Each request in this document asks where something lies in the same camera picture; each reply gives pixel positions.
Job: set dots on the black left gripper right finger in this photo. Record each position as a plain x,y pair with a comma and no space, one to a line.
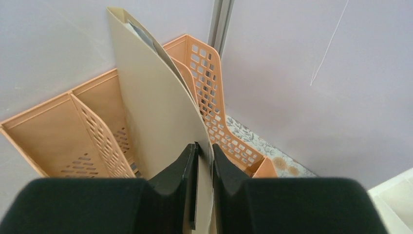
313,205

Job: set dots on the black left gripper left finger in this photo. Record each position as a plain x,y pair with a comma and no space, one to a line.
164,204

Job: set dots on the beige file folder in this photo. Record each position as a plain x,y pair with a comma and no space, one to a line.
161,114

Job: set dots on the floral patterned table mat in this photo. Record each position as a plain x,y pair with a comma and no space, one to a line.
285,166

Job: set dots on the white plastic drawer unit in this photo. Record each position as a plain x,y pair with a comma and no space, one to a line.
393,199

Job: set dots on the orange plastic file organizer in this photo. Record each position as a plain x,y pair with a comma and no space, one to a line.
84,132

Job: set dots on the left aluminium frame post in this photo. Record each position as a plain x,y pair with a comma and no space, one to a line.
222,10

